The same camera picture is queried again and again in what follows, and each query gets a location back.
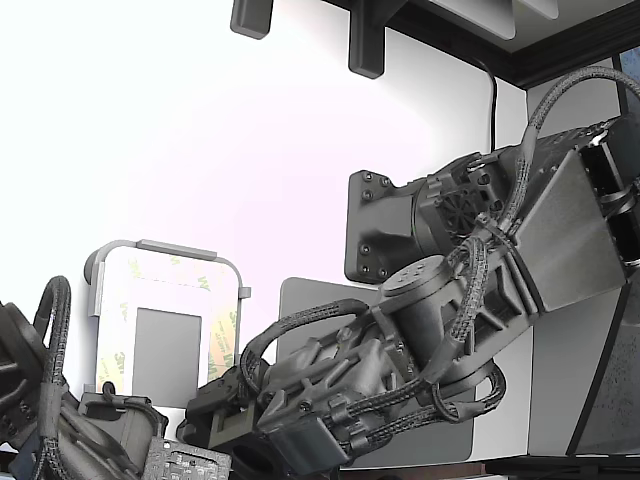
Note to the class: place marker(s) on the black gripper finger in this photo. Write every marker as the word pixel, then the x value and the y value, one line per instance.
pixel 196 427

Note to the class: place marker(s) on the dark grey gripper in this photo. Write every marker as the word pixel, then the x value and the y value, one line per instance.
pixel 350 370

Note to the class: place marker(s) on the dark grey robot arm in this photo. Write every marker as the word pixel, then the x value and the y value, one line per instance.
pixel 565 240

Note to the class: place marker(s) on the grey patterned plate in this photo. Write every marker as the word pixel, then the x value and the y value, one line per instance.
pixel 185 460

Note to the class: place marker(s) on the dark grey servo assembly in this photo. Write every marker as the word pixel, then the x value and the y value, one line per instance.
pixel 120 420

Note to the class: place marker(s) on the white panel with screen window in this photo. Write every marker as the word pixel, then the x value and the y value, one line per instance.
pixel 167 297

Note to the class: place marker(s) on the dark grey flat tray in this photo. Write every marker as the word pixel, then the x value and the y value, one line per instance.
pixel 305 292

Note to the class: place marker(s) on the grey printed fixture with legs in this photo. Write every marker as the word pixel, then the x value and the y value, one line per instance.
pixel 170 246

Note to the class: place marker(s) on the white control box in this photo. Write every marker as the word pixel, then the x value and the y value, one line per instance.
pixel 440 125

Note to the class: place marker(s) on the light grey panel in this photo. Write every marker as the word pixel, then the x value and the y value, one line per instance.
pixel 475 15

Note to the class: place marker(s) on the black wrist camera block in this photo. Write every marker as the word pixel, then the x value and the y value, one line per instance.
pixel 235 425

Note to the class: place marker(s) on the dark grey hook bracket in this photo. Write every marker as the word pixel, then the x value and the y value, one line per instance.
pixel 367 45

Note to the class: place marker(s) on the black frame bar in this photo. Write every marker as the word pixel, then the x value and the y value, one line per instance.
pixel 550 60

